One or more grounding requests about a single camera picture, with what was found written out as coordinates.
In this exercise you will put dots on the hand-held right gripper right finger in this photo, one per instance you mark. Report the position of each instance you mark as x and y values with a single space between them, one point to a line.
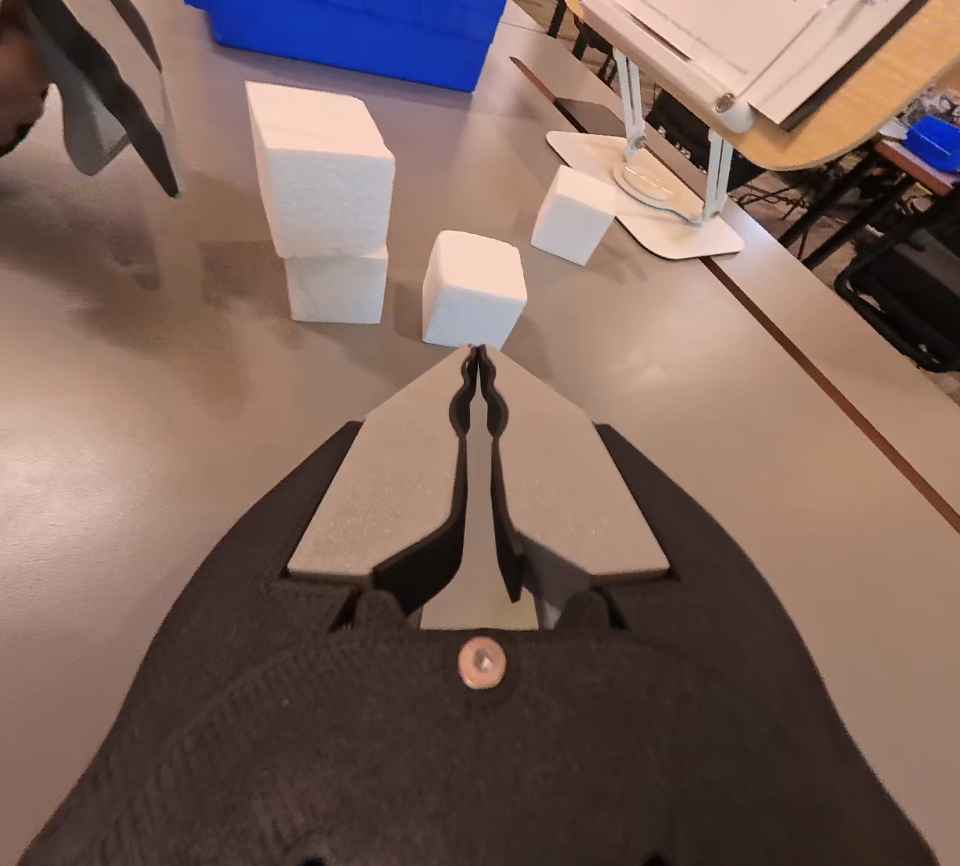
577 498

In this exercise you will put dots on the person's left hand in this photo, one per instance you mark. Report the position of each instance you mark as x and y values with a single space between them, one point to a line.
15 71

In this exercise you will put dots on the white hard foam cube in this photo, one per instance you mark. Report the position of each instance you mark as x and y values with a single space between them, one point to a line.
574 213
337 285
322 168
472 288

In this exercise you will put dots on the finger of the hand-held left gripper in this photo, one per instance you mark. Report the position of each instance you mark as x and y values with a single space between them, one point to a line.
112 48
90 131

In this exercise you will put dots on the small blue bin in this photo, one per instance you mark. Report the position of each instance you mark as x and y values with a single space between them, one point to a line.
934 142

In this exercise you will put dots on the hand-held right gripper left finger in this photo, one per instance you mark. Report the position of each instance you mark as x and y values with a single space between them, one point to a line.
382 498

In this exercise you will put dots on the black office chair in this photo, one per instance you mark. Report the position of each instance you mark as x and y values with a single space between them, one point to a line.
907 296

